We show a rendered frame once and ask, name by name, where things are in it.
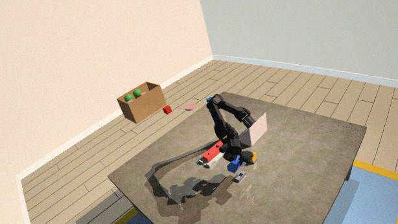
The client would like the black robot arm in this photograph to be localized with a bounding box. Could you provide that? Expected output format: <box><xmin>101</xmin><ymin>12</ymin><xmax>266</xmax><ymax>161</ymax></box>
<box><xmin>206</xmin><ymin>94</ymin><xmax>256</xmax><ymax>162</ymax></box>

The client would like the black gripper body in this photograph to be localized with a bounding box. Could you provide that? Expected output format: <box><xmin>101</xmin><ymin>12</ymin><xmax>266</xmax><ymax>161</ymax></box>
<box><xmin>219</xmin><ymin>143</ymin><xmax>254</xmax><ymax>163</ymax></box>

